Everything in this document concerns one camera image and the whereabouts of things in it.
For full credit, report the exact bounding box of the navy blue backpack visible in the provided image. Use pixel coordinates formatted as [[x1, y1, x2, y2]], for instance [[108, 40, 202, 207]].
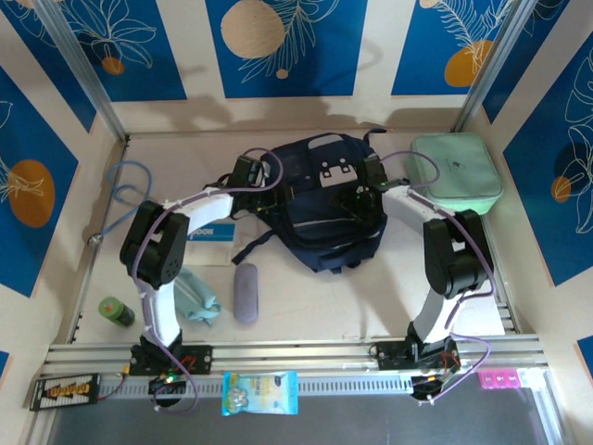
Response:
[[213, 128, 390, 274]]

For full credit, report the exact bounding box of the white blue box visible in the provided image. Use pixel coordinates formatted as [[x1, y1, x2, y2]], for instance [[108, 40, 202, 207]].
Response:
[[183, 223, 238, 267]]

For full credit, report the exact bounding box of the light blue cloth pouch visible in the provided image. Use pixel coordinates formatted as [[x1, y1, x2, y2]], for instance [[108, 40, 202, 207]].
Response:
[[177, 267, 224, 328]]

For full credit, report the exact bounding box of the purple glasses case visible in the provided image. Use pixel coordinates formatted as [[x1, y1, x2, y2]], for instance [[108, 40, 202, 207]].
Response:
[[233, 262, 261, 324]]

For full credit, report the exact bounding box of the mint green zip case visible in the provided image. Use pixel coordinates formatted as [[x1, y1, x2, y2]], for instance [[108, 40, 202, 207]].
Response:
[[405, 133, 504, 218]]

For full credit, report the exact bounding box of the green bottle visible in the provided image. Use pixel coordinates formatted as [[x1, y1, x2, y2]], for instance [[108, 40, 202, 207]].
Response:
[[96, 296, 137, 329]]

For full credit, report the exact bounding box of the light blue snack packet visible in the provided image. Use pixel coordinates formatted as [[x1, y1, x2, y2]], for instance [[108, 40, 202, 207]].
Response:
[[221, 370, 301, 417]]

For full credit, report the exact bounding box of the pink pill box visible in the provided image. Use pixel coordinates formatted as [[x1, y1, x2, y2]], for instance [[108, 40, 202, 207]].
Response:
[[477, 369, 523, 389]]

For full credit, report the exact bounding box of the black power distribution board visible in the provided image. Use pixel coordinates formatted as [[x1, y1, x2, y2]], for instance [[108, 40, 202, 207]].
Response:
[[29, 373, 103, 413]]

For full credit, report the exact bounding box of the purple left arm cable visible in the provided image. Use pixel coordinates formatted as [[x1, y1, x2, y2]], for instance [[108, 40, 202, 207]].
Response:
[[131, 146, 284, 416]]

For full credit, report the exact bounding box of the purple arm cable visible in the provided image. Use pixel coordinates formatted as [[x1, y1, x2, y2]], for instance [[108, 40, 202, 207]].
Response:
[[131, 146, 284, 416], [378, 148, 499, 405]]

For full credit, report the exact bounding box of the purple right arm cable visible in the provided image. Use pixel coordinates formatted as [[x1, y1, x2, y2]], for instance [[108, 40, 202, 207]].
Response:
[[378, 148, 499, 405]]

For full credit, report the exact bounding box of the blue cable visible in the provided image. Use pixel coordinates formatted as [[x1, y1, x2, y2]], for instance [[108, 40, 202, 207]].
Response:
[[99, 159, 163, 240]]

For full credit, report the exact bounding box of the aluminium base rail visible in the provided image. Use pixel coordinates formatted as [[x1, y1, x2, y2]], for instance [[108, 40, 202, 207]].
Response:
[[39, 334, 552, 401]]

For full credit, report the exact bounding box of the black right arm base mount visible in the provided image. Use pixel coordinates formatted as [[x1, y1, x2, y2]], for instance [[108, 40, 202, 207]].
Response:
[[375, 340, 461, 372]]

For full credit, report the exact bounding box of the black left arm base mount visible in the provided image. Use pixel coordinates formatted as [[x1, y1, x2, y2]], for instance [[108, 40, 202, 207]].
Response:
[[129, 345, 214, 375]]

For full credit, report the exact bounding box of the aluminium frame post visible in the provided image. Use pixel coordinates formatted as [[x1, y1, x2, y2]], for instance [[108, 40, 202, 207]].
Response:
[[34, 0, 130, 143], [452, 0, 544, 134]]

